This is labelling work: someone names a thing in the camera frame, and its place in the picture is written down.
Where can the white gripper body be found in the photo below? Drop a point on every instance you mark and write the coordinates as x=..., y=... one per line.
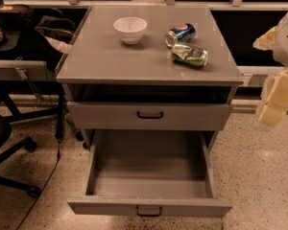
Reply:
x=287, y=43

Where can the grey drawer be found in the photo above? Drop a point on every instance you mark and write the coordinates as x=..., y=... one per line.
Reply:
x=150, y=116
x=148, y=173

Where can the dark bag on desk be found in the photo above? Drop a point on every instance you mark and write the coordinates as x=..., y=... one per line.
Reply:
x=54, y=36

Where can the blue soda can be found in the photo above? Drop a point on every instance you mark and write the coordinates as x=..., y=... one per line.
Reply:
x=182, y=33

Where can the grey side desk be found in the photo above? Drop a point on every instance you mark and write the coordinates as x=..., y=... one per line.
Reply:
x=50, y=87

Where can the white ceramic bowl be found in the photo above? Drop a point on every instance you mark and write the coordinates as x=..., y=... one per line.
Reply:
x=130, y=29

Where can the grey drawer cabinet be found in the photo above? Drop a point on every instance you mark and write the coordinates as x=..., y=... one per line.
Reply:
x=101, y=68

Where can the green crushed soda can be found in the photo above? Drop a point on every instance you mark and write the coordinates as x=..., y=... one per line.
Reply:
x=190, y=54

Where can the black office chair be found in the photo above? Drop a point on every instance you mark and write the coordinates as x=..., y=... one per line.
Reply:
x=28, y=144

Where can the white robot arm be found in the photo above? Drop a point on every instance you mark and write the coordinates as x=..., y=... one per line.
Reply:
x=280, y=53

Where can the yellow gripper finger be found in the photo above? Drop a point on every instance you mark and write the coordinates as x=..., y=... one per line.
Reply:
x=271, y=116
x=266, y=41

